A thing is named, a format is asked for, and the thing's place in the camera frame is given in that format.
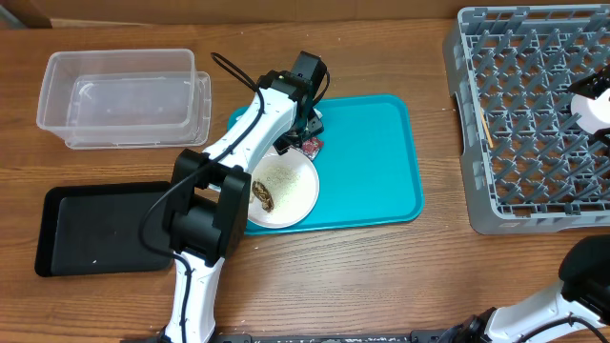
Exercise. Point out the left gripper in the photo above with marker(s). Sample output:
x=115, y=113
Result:
x=315, y=125

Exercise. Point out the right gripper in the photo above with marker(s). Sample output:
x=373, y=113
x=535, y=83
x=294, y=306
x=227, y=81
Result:
x=595, y=86

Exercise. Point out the white shallow bowl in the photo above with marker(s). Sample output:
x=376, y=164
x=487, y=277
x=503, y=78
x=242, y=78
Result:
x=593, y=113

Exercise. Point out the red snack wrapper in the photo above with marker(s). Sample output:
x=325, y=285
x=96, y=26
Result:
x=312, y=147

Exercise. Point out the wooden chopstick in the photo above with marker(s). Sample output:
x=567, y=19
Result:
x=486, y=130

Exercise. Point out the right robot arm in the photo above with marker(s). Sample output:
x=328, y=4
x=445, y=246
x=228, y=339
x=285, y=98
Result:
x=578, y=300

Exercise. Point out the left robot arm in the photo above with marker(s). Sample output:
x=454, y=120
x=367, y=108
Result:
x=206, y=206

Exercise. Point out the grey dishwasher rack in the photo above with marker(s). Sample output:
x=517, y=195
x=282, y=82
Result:
x=544, y=173

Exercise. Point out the white round plate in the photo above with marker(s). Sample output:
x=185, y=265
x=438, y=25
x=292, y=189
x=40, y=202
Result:
x=292, y=183

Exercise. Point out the teal serving tray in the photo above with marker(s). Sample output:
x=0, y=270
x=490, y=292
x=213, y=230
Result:
x=367, y=167

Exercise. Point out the brown food scrap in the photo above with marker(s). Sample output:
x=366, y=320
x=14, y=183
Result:
x=263, y=195

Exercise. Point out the clear plastic bin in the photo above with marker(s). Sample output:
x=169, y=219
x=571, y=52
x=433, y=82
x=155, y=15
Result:
x=125, y=99

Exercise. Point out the black plastic tray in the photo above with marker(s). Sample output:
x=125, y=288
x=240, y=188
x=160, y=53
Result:
x=94, y=229

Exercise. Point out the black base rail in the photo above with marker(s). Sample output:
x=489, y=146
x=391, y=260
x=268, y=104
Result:
x=417, y=336

